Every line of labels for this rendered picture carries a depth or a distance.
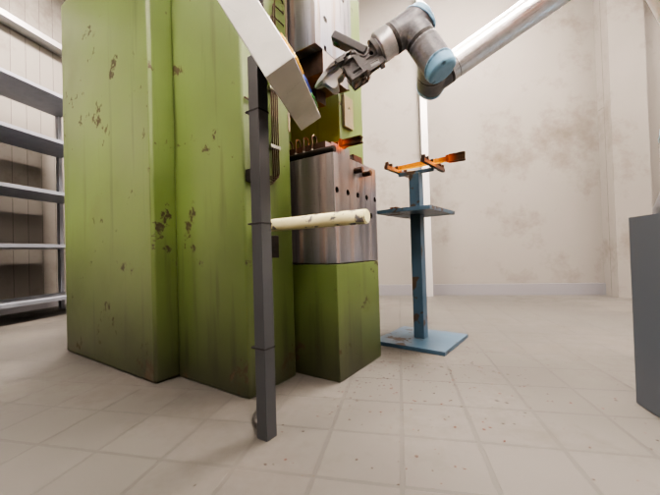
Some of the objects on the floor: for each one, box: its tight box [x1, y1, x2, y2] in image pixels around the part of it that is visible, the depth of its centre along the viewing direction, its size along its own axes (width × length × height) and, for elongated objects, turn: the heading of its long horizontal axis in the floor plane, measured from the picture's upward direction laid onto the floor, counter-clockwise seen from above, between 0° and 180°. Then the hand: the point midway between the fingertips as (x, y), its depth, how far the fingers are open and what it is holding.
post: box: [248, 55, 277, 442], centre depth 93 cm, size 4×4×108 cm
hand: (317, 82), depth 100 cm, fingers closed
